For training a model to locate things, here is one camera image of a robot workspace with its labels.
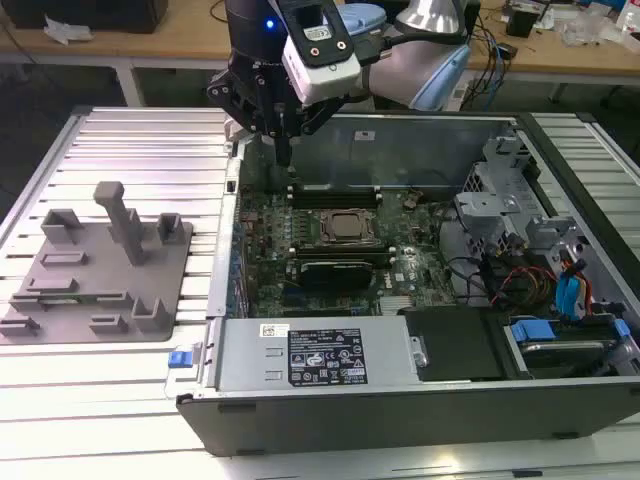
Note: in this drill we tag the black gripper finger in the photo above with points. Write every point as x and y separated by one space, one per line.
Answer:
235 97
315 117

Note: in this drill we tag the green RAM stick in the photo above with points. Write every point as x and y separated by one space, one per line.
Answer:
85 300

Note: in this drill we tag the black RAM slot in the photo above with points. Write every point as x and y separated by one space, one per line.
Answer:
335 189
335 201
340 246

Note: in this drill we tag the wooden desk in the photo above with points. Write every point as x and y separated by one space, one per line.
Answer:
200 45

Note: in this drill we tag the silver CPU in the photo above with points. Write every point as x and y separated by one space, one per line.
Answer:
348 225

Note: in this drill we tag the round coin battery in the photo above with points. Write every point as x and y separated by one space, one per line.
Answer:
410 202

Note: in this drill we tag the white power strip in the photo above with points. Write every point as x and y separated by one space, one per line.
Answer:
459 95

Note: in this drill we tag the large black box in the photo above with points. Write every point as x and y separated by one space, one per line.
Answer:
100 15

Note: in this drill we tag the black graphics card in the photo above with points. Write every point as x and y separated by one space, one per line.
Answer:
335 277

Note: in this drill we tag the green motherboard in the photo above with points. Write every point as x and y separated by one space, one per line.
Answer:
425 260

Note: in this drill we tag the crumpled white paper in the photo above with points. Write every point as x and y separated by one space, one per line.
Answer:
65 32

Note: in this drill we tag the metal drive cage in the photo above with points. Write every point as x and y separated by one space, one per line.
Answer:
480 205

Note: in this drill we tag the tall black box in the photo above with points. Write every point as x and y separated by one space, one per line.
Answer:
474 15

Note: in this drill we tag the small black adapter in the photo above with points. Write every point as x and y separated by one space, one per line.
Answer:
507 51

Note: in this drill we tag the silver chipset heatsink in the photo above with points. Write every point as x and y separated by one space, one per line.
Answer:
397 304

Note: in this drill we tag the small black device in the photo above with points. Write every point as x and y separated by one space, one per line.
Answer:
520 25

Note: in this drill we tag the grey power supply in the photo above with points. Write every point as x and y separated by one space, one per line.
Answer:
250 360

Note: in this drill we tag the grey parts rack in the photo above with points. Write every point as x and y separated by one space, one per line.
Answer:
100 320

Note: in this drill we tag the black plastic shroud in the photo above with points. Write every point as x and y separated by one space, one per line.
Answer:
450 345

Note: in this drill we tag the blue case latch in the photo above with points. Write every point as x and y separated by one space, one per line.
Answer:
180 360

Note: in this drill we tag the clear plastic bags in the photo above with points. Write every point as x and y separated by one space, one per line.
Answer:
590 25

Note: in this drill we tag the hard disk in blue carrier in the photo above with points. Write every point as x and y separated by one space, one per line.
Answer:
532 331

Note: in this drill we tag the open black PC case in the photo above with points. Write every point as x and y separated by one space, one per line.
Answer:
350 425

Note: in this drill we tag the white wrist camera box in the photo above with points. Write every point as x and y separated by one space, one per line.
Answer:
325 75

